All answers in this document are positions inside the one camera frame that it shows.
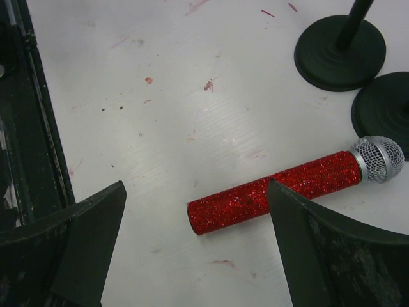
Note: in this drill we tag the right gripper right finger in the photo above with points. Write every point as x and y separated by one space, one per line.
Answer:
333 260

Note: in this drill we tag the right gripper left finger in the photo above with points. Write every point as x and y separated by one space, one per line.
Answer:
63 259

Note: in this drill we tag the round-base mic stand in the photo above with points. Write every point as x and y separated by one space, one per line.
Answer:
341 52
381 109

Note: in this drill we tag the black front mounting rail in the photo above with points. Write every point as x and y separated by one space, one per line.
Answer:
34 176

